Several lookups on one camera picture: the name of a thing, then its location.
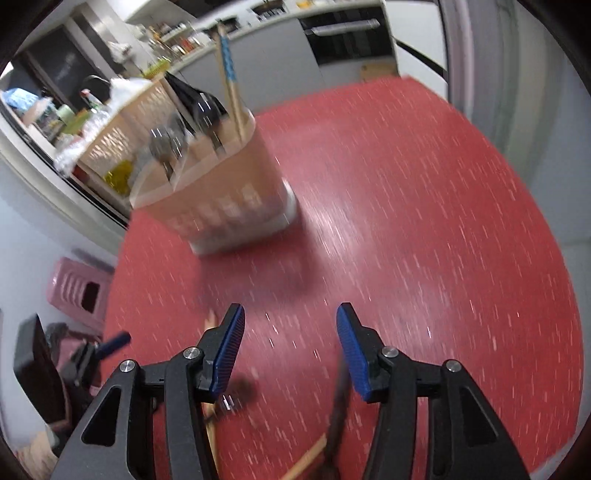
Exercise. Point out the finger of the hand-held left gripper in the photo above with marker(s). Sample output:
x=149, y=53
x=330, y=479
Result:
x=115, y=342

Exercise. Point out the black built-in oven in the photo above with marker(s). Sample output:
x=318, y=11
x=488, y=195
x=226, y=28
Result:
x=346, y=44

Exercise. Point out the brown cardboard piece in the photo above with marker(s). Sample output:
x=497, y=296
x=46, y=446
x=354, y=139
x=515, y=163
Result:
x=378, y=71

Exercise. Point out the grey lower cabinet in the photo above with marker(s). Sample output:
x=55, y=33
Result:
x=277, y=69

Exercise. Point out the beige plastic utensil holder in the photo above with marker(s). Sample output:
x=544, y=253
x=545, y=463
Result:
x=231, y=194

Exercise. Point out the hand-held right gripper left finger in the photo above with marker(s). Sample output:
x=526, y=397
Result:
x=228, y=355

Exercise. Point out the stack of pink plastic stools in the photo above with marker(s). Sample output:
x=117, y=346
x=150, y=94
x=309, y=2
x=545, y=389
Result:
x=69, y=286

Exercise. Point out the yellow oil bottle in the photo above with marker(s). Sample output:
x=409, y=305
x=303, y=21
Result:
x=121, y=177

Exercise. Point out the white plastic bag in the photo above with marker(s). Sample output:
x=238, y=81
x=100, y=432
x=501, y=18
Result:
x=129, y=90

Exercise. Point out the hanging blue bag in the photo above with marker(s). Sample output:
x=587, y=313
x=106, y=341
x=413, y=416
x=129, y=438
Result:
x=18, y=98

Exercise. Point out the blue patterned wooden chopstick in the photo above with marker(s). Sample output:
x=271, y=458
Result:
x=229, y=69

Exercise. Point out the stainless steel spoon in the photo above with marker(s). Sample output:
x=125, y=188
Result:
x=161, y=144
x=178, y=134

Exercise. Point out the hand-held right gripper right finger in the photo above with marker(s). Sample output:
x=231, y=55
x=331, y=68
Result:
x=353, y=355

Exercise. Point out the black kitchen faucet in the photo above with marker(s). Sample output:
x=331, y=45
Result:
x=94, y=82

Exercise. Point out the dark plastic spoon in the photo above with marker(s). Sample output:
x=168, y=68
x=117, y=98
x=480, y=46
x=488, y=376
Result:
x=218, y=121
x=336, y=424
x=202, y=113

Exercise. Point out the pale green container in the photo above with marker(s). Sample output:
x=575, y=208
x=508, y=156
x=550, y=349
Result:
x=71, y=117

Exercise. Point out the crumpled clear plastic bags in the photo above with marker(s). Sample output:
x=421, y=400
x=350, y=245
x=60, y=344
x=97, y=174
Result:
x=81, y=145

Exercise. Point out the cream plastic basket trolley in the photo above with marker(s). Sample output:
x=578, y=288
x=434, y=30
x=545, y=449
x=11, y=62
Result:
x=115, y=134

